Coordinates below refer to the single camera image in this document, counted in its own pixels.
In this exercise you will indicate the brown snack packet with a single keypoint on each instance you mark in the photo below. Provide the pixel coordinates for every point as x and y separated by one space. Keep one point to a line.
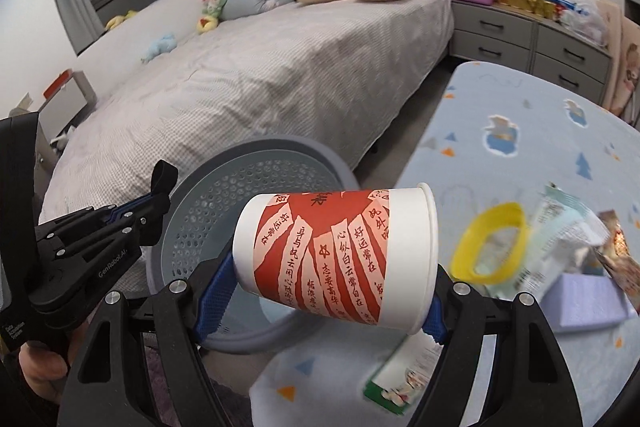
620 247

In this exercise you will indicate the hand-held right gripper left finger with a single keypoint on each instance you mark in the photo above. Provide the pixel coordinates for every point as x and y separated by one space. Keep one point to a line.
215 294

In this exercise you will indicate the grey perforated plastic basket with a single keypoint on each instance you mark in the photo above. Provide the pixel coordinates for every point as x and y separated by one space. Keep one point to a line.
210 207

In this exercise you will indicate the bed with checked grey sheet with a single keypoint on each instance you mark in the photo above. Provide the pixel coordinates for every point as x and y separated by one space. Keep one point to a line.
250 82

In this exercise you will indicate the person's left hand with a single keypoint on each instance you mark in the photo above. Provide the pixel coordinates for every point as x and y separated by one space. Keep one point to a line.
42 372

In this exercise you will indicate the purple cardboard box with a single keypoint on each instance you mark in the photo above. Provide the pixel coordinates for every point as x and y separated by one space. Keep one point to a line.
585 302

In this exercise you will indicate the green and white carton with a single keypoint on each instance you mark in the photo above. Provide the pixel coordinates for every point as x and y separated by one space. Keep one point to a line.
405 372

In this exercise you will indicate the clear plastic bag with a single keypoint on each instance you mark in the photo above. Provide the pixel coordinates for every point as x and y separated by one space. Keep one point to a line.
585 22

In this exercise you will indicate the white wall socket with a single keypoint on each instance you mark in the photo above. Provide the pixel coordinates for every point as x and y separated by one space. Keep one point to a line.
23 100

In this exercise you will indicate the blue plush toy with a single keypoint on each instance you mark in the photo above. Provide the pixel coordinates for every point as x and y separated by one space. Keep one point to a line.
160 47

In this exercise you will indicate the blue printed blanket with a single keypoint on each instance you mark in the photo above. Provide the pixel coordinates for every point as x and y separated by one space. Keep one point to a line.
525 147

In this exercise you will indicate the pink boards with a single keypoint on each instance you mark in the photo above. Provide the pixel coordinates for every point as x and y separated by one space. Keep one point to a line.
625 62

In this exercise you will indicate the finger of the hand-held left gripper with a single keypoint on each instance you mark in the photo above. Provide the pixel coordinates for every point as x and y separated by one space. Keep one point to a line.
145 224
132 206

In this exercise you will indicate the white and green packet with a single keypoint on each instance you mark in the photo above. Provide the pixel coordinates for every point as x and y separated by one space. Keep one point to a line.
555 222

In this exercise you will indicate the red and white paper cup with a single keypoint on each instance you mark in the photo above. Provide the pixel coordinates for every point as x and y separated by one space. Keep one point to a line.
330 257

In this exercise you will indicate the grey dresser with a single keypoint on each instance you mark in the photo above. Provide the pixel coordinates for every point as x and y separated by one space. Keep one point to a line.
500 37

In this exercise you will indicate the yellow plush toy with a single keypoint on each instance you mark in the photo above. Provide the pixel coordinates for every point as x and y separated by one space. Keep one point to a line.
120 21

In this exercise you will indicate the gold gift box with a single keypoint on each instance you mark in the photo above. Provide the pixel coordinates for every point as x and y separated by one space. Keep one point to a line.
525 4

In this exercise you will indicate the white cabinet with red top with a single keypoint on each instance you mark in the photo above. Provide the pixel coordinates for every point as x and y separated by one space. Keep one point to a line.
65 102

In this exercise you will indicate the small green plush doll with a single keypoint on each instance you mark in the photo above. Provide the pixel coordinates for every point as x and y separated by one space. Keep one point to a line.
212 7

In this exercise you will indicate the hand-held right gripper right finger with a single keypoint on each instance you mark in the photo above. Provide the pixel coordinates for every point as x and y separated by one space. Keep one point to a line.
435 317

